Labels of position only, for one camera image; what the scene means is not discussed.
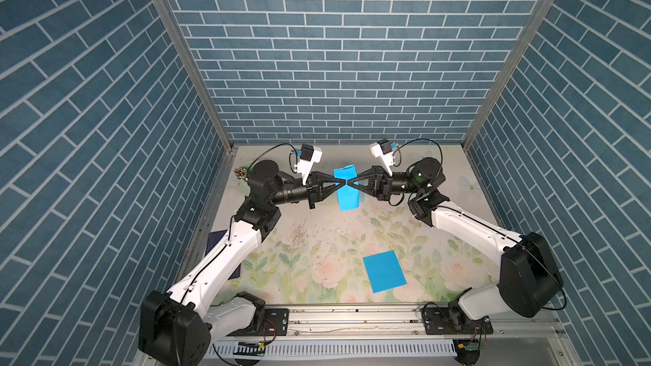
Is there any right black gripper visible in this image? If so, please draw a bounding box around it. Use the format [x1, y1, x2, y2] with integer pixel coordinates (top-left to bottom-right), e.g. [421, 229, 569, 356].
[351, 169, 423, 205]

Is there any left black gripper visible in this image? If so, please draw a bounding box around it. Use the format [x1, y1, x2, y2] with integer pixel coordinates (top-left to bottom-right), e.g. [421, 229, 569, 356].
[266, 173, 342, 213]

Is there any blue paper sheet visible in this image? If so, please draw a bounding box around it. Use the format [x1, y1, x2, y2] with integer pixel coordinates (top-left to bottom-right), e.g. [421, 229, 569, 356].
[363, 251, 407, 293]
[333, 164, 360, 212]

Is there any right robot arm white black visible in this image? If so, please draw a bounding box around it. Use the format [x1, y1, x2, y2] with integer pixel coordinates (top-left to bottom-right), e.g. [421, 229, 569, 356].
[347, 157, 566, 329]

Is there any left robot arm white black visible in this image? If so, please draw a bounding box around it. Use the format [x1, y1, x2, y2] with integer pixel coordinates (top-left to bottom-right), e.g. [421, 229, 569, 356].
[137, 160, 346, 365]

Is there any dark blue notebook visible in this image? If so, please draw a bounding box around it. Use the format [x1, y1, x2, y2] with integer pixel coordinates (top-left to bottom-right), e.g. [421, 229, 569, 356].
[204, 229, 242, 281]

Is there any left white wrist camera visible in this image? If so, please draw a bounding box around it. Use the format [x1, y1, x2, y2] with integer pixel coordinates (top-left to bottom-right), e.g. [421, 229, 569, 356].
[294, 143, 322, 186]

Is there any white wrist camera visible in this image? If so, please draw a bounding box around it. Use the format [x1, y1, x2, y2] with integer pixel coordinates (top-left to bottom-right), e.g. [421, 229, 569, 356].
[370, 139, 397, 177]
[294, 143, 322, 186]

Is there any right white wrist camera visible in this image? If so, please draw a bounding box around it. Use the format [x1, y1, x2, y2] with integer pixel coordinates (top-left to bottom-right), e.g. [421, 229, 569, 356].
[370, 139, 397, 177]

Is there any left camera black cable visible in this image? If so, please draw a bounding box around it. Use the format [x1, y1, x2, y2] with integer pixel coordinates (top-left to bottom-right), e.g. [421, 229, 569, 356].
[246, 142, 299, 174]

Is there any camera black cable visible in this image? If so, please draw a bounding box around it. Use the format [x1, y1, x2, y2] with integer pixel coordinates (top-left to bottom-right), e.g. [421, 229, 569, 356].
[246, 142, 299, 174]
[393, 138, 444, 164]

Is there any right camera black cable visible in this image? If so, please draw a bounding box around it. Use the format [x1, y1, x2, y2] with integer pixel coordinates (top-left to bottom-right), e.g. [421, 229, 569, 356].
[393, 138, 444, 164]

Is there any aluminium mounting rail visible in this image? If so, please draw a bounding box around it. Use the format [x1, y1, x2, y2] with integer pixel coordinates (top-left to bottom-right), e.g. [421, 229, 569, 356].
[267, 303, 565, 339]

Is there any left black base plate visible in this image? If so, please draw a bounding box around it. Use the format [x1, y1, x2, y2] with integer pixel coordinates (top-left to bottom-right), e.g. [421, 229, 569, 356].
[229, 308, 290, 338]

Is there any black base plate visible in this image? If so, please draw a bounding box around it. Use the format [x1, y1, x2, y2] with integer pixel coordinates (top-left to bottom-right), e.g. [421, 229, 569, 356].
[229, 308, 290, 338]
[420, 302, 493, 336]

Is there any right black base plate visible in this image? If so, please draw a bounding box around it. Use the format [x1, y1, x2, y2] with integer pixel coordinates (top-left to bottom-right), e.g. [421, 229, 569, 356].
[420, 302, 493, 336]

